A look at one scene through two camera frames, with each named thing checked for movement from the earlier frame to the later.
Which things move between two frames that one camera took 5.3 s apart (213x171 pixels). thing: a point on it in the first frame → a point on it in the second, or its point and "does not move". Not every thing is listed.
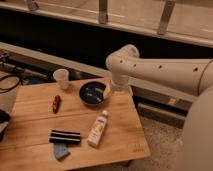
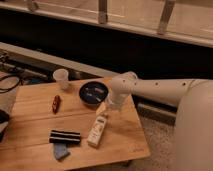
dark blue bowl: [92, 93] does not move
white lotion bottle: [97, 131] does not move
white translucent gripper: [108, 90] → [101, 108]
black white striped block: [59, 136] does not move
